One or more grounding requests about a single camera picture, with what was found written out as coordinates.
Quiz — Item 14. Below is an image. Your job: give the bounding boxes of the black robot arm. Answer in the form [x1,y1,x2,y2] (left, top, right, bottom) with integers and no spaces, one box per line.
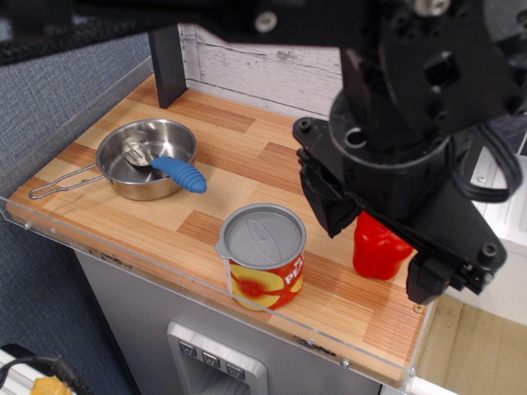
[1,1,526,304]

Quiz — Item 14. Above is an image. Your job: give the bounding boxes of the blue handled metal spatula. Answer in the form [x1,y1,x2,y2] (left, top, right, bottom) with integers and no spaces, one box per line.
[121,142,208,193]

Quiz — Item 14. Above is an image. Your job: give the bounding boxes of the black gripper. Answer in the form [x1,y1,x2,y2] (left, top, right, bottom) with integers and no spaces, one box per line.
[293,118,507,304]

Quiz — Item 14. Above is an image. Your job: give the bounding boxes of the dark grey left post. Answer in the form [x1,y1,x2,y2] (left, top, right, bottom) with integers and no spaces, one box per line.
[148,25,187,109]

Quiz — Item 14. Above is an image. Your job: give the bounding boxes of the white toy sink unit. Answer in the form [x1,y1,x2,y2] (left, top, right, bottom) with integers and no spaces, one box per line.
[440,143,527,326]

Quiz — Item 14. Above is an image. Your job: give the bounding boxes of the yellow sponge piece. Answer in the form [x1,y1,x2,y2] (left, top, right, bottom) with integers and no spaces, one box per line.
[30,376,74,395]

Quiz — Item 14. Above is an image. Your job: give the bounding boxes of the grey cabinet with dispenser panel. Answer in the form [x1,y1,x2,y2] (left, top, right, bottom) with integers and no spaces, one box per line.
[77,253,381,394]

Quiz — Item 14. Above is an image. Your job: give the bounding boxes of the black cable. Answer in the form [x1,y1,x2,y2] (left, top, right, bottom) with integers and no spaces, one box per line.
[446,123,524,204]

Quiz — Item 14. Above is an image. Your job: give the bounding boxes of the peach can with grey lid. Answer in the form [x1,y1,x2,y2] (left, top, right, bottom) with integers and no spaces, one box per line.
[216,203,307,311]

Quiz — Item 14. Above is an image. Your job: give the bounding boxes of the red plastic bell pepper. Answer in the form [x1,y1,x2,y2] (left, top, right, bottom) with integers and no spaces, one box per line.
[352,212,414,280]

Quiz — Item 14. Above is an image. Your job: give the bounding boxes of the small steel saucepan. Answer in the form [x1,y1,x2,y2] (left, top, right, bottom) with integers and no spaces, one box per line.
[29,118,208,201]

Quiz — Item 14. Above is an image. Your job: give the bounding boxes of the black and silver frame corner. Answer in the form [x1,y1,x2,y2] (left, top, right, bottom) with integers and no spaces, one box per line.
[1,344,95,394]

